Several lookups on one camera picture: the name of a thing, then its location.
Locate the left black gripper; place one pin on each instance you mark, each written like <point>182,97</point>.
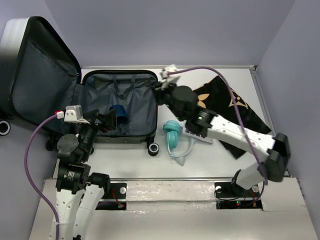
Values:
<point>109,119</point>

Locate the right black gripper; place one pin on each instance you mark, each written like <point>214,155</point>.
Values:
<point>160,90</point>

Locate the teal cat-ear headphones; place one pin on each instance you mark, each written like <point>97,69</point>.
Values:
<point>172,130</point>

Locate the black towel with tan flowers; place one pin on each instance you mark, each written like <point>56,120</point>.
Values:
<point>215,96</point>

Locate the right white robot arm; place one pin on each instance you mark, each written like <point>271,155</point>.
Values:
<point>271,153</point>

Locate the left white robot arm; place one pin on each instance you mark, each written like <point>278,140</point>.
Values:
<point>77,189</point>

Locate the blue cylindrical cup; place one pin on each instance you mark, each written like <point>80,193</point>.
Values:
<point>121,115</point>

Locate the black open suitcase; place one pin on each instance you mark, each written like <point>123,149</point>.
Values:
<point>39,75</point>

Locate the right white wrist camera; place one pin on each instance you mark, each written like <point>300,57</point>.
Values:
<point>168,75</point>

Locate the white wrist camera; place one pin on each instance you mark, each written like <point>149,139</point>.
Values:
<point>168,75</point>
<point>73,114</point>

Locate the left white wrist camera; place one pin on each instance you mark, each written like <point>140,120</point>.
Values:
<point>73,114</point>

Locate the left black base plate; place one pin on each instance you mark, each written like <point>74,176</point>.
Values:
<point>115,199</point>

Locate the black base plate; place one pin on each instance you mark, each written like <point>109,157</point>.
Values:
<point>228,198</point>
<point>115,199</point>

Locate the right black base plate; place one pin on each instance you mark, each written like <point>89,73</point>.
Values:
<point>228,198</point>

